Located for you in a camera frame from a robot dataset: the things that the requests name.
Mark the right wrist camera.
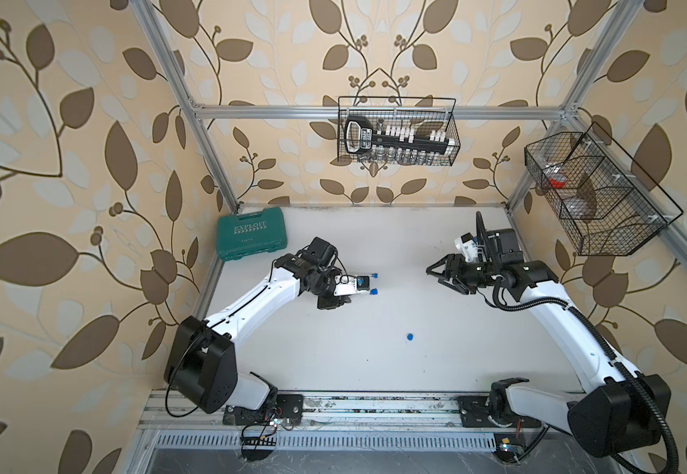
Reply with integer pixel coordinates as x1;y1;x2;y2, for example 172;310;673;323
454;232;480;263

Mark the red item in basket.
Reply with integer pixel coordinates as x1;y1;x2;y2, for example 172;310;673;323
542;165;570;190

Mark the green plastic tool case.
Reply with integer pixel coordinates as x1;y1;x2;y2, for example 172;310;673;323
216;207;288;262

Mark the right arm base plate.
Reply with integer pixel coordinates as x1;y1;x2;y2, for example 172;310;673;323
456;394;542;429

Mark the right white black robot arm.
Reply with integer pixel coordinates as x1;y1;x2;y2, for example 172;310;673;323
426;213;680;473

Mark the black socket holder set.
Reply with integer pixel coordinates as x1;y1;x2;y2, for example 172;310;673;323
339;115;460;155

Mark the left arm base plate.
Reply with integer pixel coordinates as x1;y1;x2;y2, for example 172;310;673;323
223;394;304;428

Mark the black wire basket right wall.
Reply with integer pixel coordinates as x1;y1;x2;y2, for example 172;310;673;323
524;122;683;257

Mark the aluminium front rail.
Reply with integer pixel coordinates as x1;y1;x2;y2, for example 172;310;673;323
135;389;593;433

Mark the black wire basket wall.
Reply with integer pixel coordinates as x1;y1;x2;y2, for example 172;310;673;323
524;122;683;257
337;95;461;167

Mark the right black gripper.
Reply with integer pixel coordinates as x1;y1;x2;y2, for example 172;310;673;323
426;253;499;293

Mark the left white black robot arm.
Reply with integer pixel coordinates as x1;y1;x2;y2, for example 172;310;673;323
164;237;350;414

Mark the black wire basket back wall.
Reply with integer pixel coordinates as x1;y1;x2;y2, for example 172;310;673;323
337;95;461;167

